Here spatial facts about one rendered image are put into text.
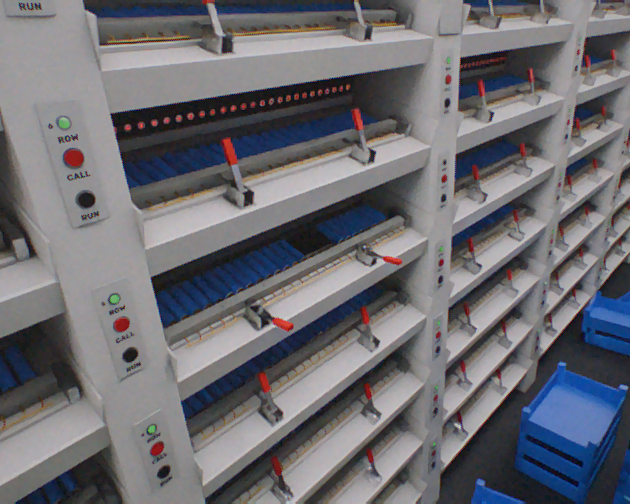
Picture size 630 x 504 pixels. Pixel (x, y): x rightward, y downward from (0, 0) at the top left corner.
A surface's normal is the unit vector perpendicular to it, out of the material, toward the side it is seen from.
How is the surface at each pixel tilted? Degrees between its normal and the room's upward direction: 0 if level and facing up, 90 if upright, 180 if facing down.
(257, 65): 108
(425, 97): 90
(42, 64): 90
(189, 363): 18
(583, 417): 0
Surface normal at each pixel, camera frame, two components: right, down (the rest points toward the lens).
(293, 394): 0.15, -0.79
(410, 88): -0.70, 0.34
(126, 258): 0.71, 0.24
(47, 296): 0.69, 0.51
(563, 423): -0.07, -0.91
